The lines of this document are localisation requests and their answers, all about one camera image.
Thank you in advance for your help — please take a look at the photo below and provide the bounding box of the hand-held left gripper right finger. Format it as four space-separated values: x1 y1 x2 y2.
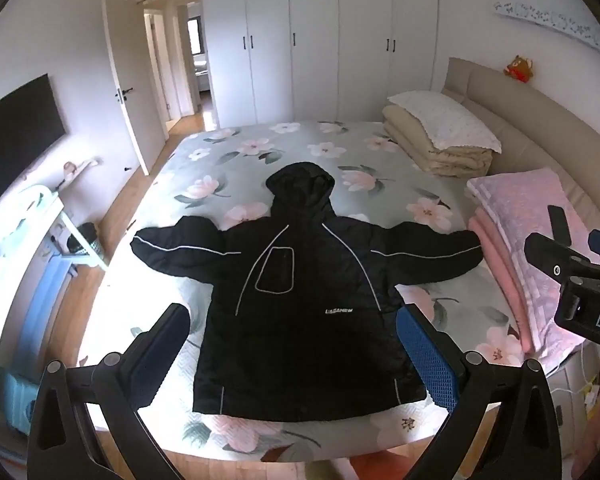
395 304 563 480

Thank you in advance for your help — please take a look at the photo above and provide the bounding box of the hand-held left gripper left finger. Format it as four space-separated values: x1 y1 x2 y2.
27 302 191 480

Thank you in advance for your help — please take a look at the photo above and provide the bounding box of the black hooded jacket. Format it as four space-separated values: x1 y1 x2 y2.
130 161 483 422

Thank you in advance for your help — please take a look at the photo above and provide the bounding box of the folded salmon pink blanket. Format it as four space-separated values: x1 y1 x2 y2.
467 215 536 353

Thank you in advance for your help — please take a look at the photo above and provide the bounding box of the folded lilac patterned blanket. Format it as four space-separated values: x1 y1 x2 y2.
466 167 600 361

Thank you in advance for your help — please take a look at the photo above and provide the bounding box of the beige nightstand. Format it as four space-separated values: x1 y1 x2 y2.
545 350 600 461

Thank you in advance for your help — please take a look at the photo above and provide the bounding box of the blue ribbed heater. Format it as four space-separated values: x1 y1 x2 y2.
15 250 76 376

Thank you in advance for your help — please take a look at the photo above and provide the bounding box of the black mesh basket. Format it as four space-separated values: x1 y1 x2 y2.
67 222 101 256

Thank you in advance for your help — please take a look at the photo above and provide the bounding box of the beige padded headboard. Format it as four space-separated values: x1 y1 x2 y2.
440 57 600 241

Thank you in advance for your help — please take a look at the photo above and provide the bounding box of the folded beige quilt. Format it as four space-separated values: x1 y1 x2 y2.
382 105 496 178

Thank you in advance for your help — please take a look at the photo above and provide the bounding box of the bed with floral sheet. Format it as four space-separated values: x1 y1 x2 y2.
75 120 531 463

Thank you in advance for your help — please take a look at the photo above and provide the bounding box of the white and green table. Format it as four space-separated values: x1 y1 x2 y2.
0 185 108 311

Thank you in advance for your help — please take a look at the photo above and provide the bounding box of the white dotted pillow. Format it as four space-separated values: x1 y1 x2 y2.
387 91 502 153

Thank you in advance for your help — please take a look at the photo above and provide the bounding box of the small figurine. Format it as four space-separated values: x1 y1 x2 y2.
55 157 103 191

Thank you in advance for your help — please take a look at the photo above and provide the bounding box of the red plush toy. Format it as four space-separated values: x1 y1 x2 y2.
504 55 535 83

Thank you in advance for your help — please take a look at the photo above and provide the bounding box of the white room door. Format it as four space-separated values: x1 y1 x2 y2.
102 0 170 176

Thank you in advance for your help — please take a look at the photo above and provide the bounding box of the white wardrobe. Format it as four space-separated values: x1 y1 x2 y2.
200 0 441 131

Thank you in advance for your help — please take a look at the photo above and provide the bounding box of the white charging cable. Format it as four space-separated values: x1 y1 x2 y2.
577 347 600 408

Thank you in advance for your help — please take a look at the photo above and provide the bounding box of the white carved wall decoration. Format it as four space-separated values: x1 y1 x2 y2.
492 1 600 56

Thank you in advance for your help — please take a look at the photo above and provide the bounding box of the black wall television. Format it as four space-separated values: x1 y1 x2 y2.
0 74 67 220

